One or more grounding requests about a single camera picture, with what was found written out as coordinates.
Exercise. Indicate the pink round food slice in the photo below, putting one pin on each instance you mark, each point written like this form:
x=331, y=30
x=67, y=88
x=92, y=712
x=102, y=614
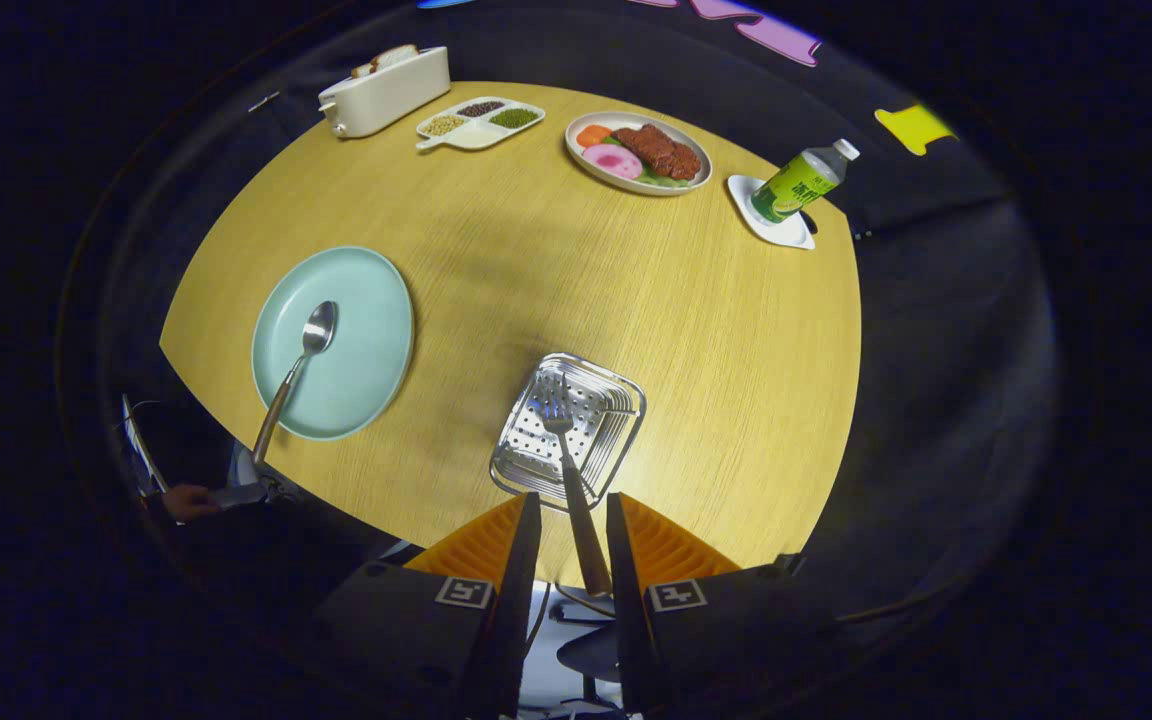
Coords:
x=612, y=160

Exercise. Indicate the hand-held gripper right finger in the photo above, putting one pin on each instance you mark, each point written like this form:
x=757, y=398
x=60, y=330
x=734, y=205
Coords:
x=628, y=620

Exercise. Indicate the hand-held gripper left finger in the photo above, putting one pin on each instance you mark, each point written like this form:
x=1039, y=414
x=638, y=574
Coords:
x=511, y=620

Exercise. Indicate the dark beans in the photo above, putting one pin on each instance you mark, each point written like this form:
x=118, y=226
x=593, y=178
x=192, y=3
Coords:
x=481, y=108

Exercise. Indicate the brown meat slices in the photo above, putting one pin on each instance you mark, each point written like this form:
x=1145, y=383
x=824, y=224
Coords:
x=658, y=150

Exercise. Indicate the green label drink bottle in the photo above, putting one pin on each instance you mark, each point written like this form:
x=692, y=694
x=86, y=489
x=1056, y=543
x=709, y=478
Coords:
x=796, y=185

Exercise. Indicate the white chair frame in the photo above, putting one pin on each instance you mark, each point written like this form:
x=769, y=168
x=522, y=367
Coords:
x=141, y=450

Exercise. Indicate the orange carrot slice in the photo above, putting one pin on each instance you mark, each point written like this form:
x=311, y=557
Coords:
x=593, y=135

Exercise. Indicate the white square coaster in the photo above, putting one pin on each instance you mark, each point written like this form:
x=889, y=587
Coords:
x=786, y=235

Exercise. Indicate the white oval food plate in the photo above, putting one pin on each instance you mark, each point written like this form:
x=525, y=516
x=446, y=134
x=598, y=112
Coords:
x=626, y=121

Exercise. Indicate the yellow beans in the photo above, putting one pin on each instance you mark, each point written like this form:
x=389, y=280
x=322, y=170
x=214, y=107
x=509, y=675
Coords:
x=442, y=125

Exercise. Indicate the cream white toaster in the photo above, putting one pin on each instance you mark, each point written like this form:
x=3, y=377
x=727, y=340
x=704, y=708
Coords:
x=386, y=95

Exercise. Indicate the pale teal plate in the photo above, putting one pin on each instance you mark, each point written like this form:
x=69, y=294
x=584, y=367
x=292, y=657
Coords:
x=356, y=340

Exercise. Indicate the green lettuce leaf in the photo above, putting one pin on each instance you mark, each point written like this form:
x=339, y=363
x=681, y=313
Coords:
x=666, y=181

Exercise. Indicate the white divided tray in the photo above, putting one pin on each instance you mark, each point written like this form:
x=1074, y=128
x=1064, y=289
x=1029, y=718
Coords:
x=476, y=131

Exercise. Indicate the green beans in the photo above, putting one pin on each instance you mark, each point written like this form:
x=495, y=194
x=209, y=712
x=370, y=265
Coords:
x=514, y=118

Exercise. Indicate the white bread slice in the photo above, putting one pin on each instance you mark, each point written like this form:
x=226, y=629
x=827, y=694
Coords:
x=394, y=56

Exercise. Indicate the white cloth clip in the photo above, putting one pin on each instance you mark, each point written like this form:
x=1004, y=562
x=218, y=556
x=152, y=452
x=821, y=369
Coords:
x=263, y=101

